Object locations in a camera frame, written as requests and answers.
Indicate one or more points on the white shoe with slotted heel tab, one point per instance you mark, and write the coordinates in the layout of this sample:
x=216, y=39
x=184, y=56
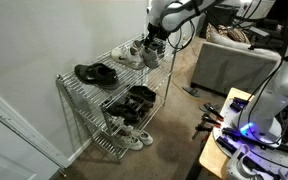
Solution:
x=150, y=59

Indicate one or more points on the dark flip-flop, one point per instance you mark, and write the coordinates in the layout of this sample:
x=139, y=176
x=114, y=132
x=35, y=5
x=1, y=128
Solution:
x=191, y=91
x=205, y=107

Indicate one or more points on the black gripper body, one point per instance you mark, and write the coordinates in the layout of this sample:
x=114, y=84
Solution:
x=157, y=32

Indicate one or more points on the black shoe plain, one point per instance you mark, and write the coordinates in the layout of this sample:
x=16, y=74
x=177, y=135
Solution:
x=130, y=115

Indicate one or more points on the grey couch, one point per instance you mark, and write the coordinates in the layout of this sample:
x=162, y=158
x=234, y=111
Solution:
x=230, y=66

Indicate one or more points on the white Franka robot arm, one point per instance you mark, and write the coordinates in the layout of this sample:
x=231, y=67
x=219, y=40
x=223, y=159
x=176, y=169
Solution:
x=284, y=86

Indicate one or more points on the black Nike shoe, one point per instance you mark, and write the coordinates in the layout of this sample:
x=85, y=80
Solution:
x=97, y=75

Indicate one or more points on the small white sneaker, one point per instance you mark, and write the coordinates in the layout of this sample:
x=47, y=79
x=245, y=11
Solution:
x=128, y=141
x=144, y=136

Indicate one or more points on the black shoe with white swoosh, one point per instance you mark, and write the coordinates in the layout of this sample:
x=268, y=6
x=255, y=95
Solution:
x=114, y=108

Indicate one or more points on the patterned brown pillow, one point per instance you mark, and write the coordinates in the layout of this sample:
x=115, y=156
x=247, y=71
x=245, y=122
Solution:
x=229, y=33

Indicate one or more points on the black slide sandal white stripes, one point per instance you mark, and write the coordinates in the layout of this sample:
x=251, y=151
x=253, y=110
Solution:
x=139, y=104

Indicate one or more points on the white VR controller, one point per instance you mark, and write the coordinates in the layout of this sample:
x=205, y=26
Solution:
x=239, y=166

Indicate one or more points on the small door stop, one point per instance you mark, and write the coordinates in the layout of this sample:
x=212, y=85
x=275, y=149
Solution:
x=63, y=173

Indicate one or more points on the white Nike shoe green insole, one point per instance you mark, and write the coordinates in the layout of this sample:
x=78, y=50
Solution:
x=127, y=57

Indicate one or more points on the black mounting clamp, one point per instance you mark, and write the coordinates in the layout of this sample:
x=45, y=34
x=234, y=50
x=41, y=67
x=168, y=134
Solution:
x=229, y=146
x=232, y=132
x=239, y=104

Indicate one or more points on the white door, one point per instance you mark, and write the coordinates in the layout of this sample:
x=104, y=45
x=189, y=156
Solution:
x=10, y=146

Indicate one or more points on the grey round base plate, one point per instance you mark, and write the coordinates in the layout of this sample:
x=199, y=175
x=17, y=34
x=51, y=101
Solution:
x=224, y=136

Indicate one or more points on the wooden table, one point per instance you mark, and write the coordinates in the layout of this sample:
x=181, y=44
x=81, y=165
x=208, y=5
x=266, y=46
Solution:
x=210, y=156

